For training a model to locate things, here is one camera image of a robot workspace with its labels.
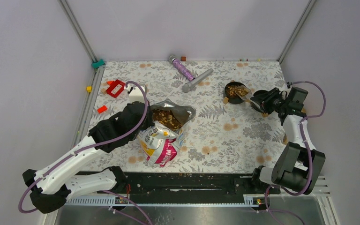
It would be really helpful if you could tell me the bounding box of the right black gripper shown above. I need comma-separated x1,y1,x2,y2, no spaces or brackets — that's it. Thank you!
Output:
250,87,289,115

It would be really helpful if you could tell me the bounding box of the clear plastic scoop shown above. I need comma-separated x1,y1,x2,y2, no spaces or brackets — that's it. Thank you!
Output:
234,85,253,103

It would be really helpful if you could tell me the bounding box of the cat food bag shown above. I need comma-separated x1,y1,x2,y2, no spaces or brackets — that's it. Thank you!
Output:
137,99,196,167

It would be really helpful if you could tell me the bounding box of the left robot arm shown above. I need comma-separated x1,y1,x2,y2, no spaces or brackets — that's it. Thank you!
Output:
18,102,154,214

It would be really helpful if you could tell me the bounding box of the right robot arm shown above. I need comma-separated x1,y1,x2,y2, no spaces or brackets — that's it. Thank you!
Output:
250,87,326,196

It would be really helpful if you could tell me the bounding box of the right black pet bowl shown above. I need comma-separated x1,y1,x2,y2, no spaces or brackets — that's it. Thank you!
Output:
250,90,270,113

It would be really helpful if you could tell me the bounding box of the black pet bowl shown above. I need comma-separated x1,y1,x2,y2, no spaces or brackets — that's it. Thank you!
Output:
223,81,245,105
250,90,270,113

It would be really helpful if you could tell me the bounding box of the left black pet bowl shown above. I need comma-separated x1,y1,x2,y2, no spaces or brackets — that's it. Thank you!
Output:
223,81,245,105

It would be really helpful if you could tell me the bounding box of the pet food kibble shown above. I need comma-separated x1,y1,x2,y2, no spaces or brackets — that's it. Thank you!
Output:
152,109,183,131

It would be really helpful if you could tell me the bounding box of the red toy block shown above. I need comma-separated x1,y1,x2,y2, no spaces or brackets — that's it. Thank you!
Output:
106,79,125,98

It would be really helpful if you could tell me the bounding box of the small orange block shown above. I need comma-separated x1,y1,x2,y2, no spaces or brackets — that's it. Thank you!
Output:
97,105,108,114

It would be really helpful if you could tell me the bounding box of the floral table mat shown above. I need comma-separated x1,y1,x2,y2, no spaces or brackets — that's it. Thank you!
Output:
85,61,286,173

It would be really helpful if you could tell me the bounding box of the grey microphone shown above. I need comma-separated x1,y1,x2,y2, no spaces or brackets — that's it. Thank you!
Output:
181,68,214,93

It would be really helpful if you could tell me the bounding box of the teal corner clip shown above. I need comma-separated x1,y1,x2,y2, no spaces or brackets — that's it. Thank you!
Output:
91,59,105,69

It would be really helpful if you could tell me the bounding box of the purple glitter microphone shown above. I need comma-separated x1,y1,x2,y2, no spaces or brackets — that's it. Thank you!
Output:
168,55,195,81

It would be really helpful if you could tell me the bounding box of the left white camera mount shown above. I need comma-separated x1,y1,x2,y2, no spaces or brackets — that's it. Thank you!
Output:
125,84,146,104

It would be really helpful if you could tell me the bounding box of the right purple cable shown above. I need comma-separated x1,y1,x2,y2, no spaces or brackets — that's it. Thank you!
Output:
264,81,327,225

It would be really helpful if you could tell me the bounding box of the purple cable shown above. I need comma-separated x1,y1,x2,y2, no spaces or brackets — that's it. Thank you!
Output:
18,81,153,225
264,81,327,225

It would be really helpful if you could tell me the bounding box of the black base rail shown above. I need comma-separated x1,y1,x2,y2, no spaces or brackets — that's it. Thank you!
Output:
112,172,268,204

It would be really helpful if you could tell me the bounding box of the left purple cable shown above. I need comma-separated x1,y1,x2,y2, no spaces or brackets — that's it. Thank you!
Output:
18,81,153,225

